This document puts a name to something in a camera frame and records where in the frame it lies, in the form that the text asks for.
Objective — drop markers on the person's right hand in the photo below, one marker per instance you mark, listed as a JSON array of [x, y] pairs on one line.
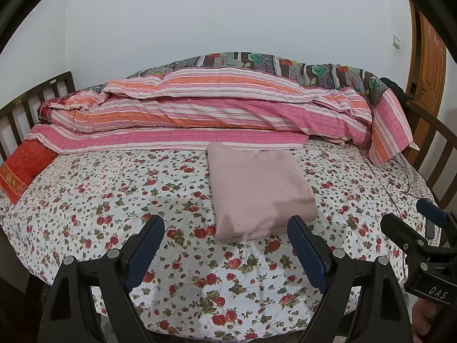
[[426, 318]]

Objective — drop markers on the dark cloth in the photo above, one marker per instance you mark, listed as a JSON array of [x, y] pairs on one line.
[[394, 87]]

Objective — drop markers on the grey patterned mattress pad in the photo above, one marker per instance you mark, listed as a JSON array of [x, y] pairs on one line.
[[410, 178]]

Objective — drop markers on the dark wooden footboard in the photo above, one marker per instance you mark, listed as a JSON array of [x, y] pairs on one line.
[[433, 121]]

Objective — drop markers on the pink orange striped quilt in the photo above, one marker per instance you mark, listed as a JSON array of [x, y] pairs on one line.
[[214, 114]]

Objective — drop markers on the brown floral patchwork quilt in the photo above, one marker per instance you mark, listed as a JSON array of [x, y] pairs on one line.
[[292, 66]]

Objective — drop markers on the pink knitted sweater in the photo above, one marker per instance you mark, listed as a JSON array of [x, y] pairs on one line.
[[257, 193]]

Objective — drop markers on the dark wooden headboard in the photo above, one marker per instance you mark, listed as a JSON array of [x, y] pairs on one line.
[[68, 80]]

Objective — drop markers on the floral bed sheet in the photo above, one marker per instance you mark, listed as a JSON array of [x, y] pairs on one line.
[[125, 193]]

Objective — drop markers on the white wall switch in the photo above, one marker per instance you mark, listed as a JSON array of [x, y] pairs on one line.
[[396, 41]]

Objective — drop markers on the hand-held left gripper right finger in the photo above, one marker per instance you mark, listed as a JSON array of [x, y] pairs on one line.
[[309, 253]]

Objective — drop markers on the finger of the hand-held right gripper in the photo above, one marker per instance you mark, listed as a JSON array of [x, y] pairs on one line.
[[432, 212], [403, 232]]

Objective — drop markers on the red plaid blanket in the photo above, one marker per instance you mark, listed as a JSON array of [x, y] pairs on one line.
[[51, 107]]

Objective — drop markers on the red embroidered pillow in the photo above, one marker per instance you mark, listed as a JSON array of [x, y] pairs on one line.
[[25, 166]]

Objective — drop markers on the brown wooden door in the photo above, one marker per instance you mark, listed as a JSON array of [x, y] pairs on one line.
[[430, 71]]

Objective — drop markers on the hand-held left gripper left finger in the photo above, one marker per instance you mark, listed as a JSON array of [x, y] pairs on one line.
[[142, 250]]

